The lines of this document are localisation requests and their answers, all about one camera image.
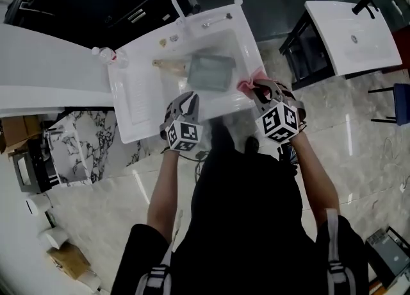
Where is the person's left forearm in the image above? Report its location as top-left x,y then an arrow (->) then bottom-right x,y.
146,149 -> 181,245

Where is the marble pattern cabinet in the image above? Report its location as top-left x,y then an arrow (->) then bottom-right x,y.
43,110 -> 151,187

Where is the blue chair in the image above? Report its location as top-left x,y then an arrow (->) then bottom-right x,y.
367,82 -> 410,127

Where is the grey open box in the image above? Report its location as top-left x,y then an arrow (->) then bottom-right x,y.
12,151 -> 43,194

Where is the brown cardboard panel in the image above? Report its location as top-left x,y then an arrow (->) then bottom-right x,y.
0,115 -> 41,154

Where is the black cable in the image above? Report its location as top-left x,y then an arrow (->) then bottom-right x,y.
161,147 -> 213,173

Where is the white paper roll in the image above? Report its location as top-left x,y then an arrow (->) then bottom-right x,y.
26,193 -> 53,216
38,226 -> 69,250

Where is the cardboard box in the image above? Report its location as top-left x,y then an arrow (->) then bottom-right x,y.
47,242 -> 91,280

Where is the black metal cabinet frame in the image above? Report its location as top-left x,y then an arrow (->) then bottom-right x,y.
279,10 -> 382,91

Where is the pink cloth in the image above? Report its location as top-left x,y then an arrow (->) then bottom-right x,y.
236,68 -> 268,97

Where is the white curved counter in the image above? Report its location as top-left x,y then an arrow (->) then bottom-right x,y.
0,23 -> 115,119

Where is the white ceramic washboard sink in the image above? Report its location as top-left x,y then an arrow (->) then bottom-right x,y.
107,10 -> 268,145

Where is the black faucet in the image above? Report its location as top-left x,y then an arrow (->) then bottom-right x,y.
351,0 -> 381,19

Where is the chrome tap lever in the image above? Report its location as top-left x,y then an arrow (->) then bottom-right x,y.
201,13 -> 233,30

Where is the white rectangular washbasin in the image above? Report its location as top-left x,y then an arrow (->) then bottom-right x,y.
304,0 -> 403,77

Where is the grey backpack strap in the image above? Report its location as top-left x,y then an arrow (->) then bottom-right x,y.
325,208 -> 357,295
134,210 -> 184,295

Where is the thin white floor cable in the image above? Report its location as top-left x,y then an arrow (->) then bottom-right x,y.
382,136 -> 410,192

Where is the small black screen device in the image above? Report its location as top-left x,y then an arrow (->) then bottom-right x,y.
277,144 -> 299,164

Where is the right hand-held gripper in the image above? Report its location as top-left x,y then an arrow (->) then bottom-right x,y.
248,79 -> 308,145

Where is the person's black shoe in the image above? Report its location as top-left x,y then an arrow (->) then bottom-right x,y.
245,135 -> 261,154

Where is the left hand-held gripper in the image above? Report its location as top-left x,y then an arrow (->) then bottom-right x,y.
159,91 -> 204,153

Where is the dark grey electronics box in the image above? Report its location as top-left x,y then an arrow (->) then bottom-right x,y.
365,226 -> 410,289

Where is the clear plastic water bottle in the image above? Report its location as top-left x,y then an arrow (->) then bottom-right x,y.
92,46 -> 129,69

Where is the person's black clothing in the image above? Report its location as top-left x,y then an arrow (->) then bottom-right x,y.
110,120 -> 369,295

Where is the person's right forearm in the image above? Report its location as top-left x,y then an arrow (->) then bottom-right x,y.
290,128 -> 341,224

